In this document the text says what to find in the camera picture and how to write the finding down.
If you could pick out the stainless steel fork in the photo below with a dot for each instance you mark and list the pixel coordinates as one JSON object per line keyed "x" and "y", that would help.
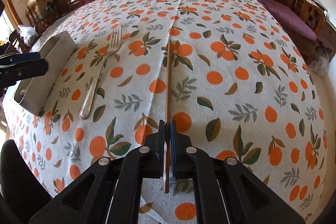
{"x": 113, "y": 46}

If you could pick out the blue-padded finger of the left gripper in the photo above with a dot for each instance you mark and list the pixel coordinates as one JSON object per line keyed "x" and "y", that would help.
{"x": 13, "y": 58}

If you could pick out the orange-print tablecloth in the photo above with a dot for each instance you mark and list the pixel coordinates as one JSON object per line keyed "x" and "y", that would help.
{"x": 239, "y": 88}

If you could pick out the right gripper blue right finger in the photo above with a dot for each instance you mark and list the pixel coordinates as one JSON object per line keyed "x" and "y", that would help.
{"x": 225, "y": 190}

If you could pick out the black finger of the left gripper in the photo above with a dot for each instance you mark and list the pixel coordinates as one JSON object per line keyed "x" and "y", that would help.
{"x": 10, "y": 74}

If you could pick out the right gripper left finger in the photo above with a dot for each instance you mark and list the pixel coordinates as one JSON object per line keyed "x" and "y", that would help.
{"x": 109, "y": 191}

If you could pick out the grey metal tray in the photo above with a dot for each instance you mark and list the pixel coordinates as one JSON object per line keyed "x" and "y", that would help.
{"x": 32, "y": 93}

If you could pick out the dark wooden chair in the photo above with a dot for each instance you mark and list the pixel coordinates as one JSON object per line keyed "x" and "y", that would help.
{"x": 15, "y": 44}

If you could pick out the white plastic bag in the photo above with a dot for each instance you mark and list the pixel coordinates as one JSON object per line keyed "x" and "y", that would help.
{"x": 28, "y": 34}

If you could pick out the purple armchair cushion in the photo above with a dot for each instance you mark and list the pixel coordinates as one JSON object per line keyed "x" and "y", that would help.
{"x": 292, "y": 24}

